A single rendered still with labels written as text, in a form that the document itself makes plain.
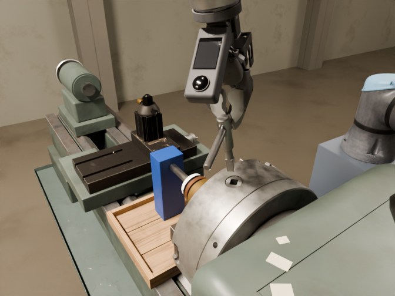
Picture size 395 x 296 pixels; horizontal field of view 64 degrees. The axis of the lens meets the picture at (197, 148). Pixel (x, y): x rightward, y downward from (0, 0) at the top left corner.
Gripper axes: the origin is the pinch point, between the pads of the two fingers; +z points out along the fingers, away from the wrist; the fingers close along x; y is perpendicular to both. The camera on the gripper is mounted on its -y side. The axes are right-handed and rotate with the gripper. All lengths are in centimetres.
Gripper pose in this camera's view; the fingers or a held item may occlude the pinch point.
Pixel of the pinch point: (230, 125)
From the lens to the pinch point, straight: 57.0
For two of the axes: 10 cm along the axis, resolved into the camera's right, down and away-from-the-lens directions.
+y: 3.2, -6.5, 7.0
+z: 2.0, 7.6, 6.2
